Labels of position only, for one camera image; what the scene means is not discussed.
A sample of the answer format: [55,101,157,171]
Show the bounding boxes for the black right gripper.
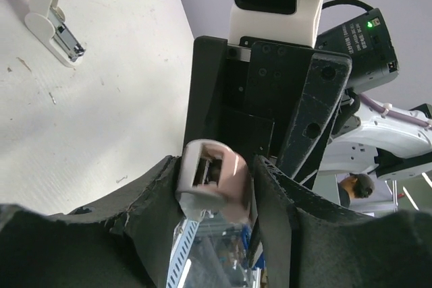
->
[184,36,352,184]

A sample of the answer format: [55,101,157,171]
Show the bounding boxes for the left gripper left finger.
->
[1,156,183,287]

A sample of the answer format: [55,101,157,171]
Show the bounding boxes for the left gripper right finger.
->
[253,156,431,287]

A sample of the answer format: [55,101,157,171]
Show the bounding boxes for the pink stapler top cover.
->
[175,139,252,224]

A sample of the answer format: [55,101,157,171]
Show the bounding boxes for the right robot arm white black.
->
[184,4,431,182]

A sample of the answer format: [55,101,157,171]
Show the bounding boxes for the person with black cap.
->
[337,173,375,208]

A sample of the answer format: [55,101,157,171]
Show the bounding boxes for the white slotted cable duct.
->
[165,219,199,288]

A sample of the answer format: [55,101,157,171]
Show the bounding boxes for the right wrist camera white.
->
[227,0,323,48]

